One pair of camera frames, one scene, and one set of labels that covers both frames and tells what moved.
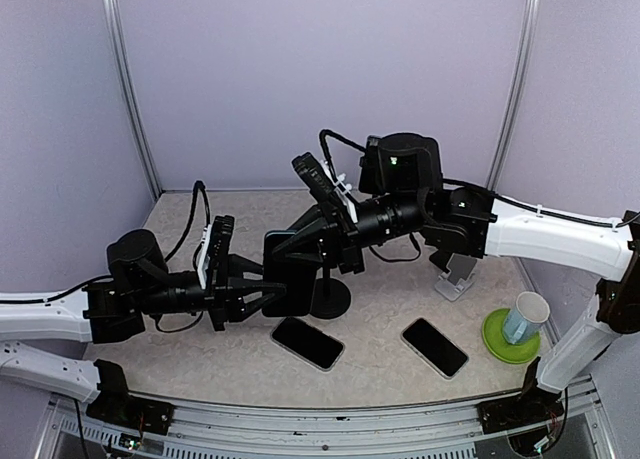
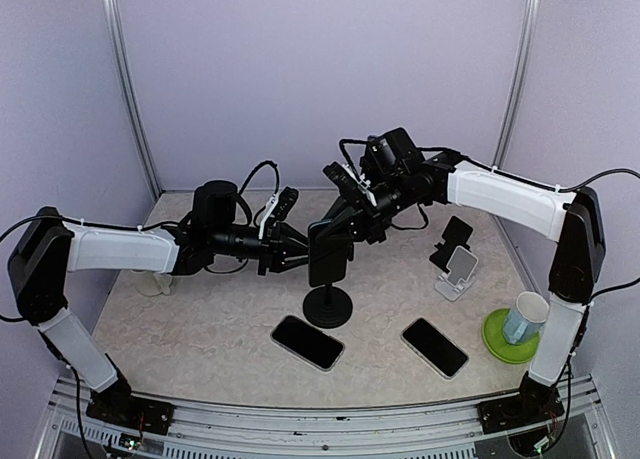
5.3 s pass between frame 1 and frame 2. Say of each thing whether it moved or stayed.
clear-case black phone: stayed
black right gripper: moved
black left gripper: moved
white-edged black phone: stayed
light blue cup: stayed
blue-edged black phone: stayed
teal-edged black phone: moved
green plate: stayed
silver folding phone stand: stayed
